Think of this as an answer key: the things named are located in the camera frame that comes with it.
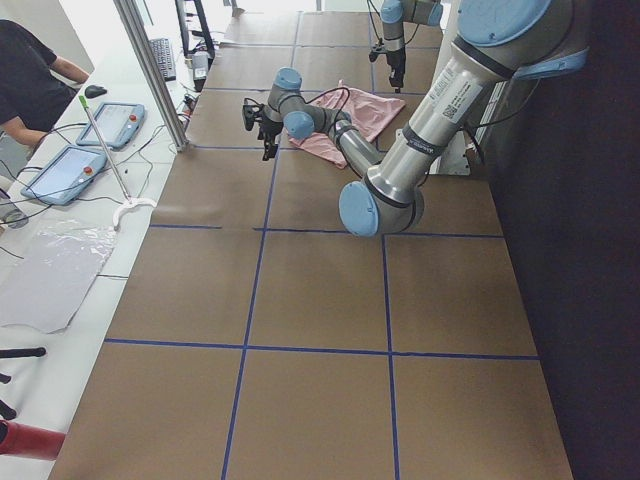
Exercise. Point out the near blue teach pendant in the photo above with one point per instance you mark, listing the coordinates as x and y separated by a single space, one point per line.
65 177

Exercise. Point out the metal reacher stick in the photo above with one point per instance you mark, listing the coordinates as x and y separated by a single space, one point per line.
130 202

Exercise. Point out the red fire extinguisher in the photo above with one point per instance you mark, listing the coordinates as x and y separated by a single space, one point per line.
30 442

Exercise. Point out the far blue teach pendant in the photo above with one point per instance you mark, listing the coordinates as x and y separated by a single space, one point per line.
118 122

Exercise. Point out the black tripod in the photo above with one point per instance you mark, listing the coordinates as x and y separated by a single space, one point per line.
7 412

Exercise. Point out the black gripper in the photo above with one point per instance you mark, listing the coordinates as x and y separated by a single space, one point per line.
270 131
397 61

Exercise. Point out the black keyboard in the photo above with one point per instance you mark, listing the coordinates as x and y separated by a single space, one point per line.
162 51

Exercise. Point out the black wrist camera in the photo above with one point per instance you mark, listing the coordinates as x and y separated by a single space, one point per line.
252 113
377 50

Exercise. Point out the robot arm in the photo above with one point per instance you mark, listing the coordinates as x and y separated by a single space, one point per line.
391 44
496 41

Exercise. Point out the pink printed t-shirt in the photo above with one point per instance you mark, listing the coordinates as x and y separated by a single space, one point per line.
369 113

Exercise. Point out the clear plastic bag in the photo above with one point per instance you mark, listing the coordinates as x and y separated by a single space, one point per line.
48 286

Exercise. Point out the person in black shirt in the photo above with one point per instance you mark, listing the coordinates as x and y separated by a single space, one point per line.
33 96

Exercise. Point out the blue teach pendant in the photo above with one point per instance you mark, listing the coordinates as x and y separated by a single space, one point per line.
118 122
65 177

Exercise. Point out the black computer mouse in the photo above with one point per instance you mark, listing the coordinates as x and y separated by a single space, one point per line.
94 91

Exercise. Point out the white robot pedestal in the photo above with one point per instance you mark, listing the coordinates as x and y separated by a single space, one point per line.
452 160

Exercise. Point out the aluminium frame post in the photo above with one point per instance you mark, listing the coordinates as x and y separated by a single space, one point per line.
134 27

